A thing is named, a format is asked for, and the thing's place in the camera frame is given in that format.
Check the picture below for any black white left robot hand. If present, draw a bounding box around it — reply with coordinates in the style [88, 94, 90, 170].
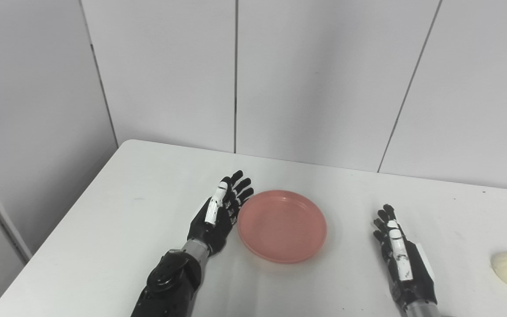
[187, 170, 254, 257]

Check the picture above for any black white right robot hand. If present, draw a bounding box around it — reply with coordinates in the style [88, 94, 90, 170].
[372, 204, 438, 307]

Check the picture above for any pink round plate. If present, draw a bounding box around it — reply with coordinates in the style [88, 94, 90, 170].
[237, 190, 328, 265]

